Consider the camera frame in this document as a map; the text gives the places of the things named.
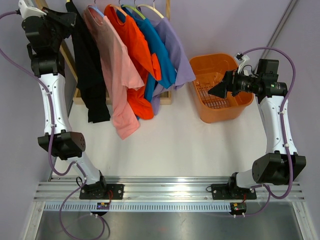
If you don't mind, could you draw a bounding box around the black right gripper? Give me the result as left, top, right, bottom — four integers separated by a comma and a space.
208, 67, 262, 99

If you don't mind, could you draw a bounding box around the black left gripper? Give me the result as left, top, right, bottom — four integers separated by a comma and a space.
37, 6, 75, 52

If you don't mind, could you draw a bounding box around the black t shirt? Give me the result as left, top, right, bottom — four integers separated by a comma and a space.
65, 0, 111, 124

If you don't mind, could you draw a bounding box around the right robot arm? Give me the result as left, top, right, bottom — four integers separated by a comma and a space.
208, 55, 307, 200

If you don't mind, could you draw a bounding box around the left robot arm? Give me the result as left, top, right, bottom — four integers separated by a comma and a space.
19, 4, 112, 200

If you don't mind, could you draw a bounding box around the lavender t shirt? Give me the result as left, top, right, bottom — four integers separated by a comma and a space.
149, 17, 196, 115

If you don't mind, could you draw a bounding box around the light blue hanger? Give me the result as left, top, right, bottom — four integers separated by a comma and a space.
87, 0, 105, 18

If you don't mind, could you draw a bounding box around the peach hanger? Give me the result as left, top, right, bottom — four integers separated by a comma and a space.
107, 1, 128, 17

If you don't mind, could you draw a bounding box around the green hanger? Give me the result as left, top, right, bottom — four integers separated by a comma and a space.
120, 4, 146, 20

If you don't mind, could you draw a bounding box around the blue t shirt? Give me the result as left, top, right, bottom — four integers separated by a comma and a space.
122, 7, 177, 101

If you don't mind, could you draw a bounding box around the orange t shirt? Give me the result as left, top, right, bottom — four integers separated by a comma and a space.
104, 4, 161, 120

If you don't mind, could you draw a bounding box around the pink t shirt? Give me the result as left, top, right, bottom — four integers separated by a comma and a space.
83, 5, 144, 140

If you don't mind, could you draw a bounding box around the cream hanger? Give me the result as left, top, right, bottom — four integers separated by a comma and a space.
136, 0, 164, 19

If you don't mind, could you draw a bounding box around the orange plastic basket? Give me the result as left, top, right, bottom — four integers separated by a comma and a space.
189, 53, 254, 124

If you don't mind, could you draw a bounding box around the wooden clothes rack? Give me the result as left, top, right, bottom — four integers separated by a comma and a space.
34, 0, 173, 106

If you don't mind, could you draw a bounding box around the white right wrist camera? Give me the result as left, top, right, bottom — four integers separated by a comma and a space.
234, 52, 250, 74

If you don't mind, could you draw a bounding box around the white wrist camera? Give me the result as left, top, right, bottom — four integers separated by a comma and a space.
234, 52, 250, 74
18, 0, 46, 19

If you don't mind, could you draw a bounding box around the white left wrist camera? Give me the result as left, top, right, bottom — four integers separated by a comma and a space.
18, 0, 46, 19

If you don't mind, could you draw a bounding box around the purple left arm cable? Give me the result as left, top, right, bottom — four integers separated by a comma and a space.
0, 9, 111, 238

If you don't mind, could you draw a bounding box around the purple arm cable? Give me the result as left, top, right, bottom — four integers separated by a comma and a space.
204, 46, 297, 218
0, 9, 111, 238

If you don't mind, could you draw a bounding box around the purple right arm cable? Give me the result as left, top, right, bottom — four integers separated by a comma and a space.
204, 46, 297, 218

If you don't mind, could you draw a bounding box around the white slotted cable duct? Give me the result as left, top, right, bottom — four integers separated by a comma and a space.
44, 201, 231, 213

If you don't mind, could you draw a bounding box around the aluminium mounting rail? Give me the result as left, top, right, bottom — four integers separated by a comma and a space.
32, 175, 306, 203

